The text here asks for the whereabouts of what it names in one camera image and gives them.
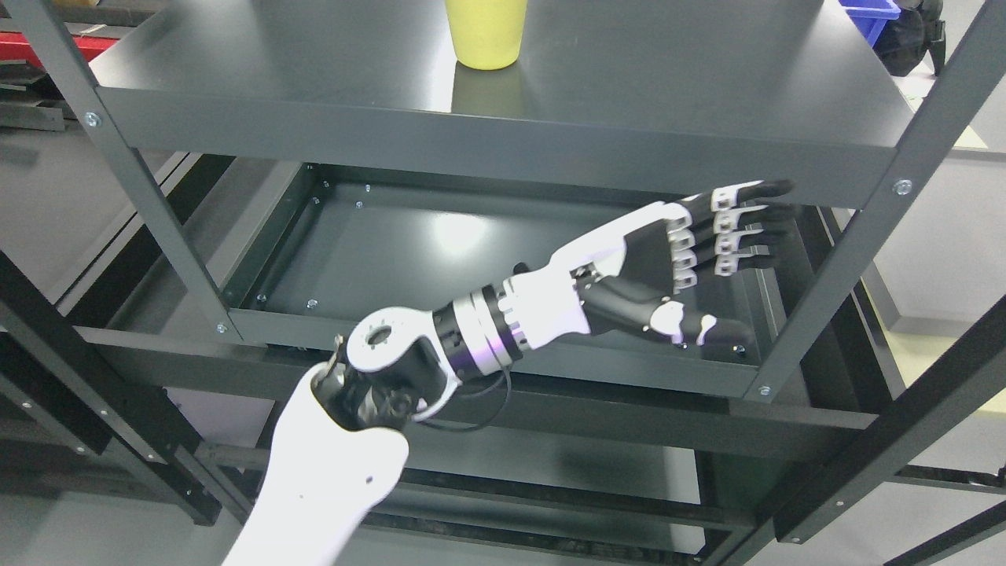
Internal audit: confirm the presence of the blue plastic bin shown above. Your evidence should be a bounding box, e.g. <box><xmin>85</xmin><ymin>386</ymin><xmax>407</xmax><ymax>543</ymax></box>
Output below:
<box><xmin>839</xmin><ymin>0</ymin><xmax>901</xmax><ymax>47</ymax></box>

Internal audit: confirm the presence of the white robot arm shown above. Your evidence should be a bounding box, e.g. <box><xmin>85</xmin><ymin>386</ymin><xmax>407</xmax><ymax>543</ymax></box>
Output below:
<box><xmin>224</xmin><ymin>284</ymin><xmax>522</xmax><ymax>565</ymax></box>

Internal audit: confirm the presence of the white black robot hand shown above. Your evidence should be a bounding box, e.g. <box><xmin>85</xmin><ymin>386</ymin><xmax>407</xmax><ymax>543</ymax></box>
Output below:
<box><xmin>490</xmin><ymin>180</ymin><xmax>794</xmax><ymax>351</ymax></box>

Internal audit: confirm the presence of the yellow plastic cup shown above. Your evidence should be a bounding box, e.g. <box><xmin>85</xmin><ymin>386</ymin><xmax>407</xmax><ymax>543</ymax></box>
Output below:
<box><xmin>445</xmin><ymin>1</ymin><xmax>528</xmax><ymax>71</ymax></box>

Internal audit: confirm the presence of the grey metal shelf unit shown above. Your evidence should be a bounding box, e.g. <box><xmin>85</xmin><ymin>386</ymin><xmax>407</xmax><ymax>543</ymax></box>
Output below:
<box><xmin>2</xmin><ymin>1</ymin><xmax>1004</xmax><ymax>565</ymax></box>

